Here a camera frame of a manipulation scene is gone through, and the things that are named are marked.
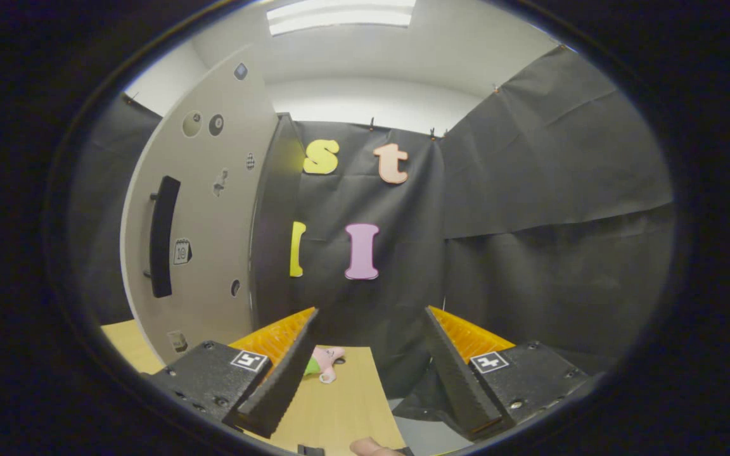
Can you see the grey shoe cabinet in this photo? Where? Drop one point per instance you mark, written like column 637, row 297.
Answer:
column 273, row 221

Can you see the beige shoe cabinet door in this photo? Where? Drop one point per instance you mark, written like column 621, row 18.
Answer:
column 213, row 253

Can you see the long ceiling light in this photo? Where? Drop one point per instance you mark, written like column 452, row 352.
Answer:
column 339, row 16

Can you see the black backdrop cloth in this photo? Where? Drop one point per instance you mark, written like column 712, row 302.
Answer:
column 561, row 190
column 105, row 221
column 403, row 253

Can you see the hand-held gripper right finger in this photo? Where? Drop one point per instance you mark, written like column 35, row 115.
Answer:
column 457, row 380

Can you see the pink and green plush toy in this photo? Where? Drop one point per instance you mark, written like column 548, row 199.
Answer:
column 324, row 361

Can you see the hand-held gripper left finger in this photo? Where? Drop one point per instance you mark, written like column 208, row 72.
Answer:
column 282, row 386

